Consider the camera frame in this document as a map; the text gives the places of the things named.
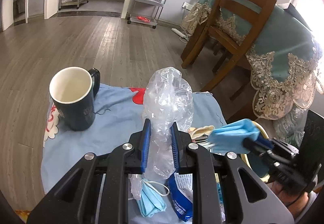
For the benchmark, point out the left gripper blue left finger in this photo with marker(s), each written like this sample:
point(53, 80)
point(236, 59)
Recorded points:
point(144, 144)

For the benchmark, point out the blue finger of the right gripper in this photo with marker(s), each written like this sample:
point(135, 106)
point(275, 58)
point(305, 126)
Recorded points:
point(259, 146)

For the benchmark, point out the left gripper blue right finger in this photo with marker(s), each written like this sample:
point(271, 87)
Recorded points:
point(174, 146)

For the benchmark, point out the clear plastic bag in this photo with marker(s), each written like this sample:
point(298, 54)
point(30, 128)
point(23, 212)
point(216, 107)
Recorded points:
point(168, 99)

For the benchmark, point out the light blue face mask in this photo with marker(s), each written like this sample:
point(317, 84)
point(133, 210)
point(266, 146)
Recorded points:
point(230, 137)

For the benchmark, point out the blue white wipes package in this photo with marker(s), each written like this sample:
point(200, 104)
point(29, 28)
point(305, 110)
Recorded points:
point(181, 191)

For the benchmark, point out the person's right hand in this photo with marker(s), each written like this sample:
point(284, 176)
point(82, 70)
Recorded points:
point(294, 203)

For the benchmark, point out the teal bin with yellow rim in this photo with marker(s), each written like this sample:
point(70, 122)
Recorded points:
point(254, 162)

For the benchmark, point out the clear water bottle pack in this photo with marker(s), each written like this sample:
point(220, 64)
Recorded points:
point(290, 128)

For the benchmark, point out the light blue cartoon cushion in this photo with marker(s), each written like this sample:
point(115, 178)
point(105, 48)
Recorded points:
point(117, 117)

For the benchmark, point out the teal lace tablecloth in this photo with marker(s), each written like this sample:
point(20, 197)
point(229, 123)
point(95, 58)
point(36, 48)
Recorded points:
point(286, 63)

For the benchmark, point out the black mug white inside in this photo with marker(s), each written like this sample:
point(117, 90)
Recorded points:
point(73, 90)

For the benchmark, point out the white power strip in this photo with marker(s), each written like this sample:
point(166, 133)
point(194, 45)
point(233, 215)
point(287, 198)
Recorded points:
point(179, 33)

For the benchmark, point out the wooden dining chair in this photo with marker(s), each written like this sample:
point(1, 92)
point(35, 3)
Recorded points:
point(235, 24)

